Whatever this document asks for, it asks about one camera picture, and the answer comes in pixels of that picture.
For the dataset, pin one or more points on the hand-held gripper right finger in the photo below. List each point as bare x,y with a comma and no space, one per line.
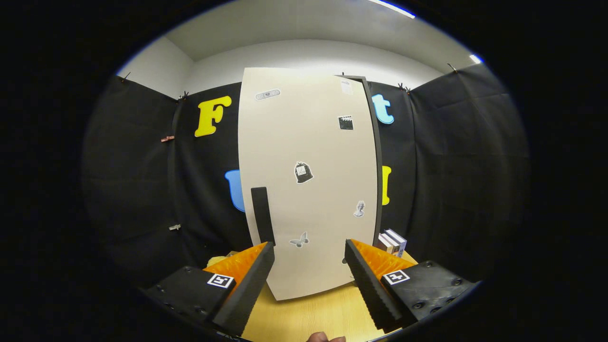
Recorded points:
370,289

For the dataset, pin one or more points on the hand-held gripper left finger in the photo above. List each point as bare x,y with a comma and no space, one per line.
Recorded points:
247,289

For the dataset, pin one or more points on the dark grey shoe cabinet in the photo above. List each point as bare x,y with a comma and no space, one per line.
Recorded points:
377,152

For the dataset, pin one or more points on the beige shoe cabinet door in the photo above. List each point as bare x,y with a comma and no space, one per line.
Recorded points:
308,142

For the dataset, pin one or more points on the yellow plush toy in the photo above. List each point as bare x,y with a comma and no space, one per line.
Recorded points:
219,260

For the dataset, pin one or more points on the white book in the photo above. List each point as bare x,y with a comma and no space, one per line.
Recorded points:
398,241
385,244

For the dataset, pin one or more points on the black cloth clip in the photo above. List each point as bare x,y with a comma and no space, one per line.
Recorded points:
452,68
126,76
403,87
183,96

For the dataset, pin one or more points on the small ceiling light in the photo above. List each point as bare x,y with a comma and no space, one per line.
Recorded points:
476,59

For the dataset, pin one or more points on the long ceiling light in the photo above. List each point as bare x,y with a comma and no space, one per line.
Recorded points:
392,8

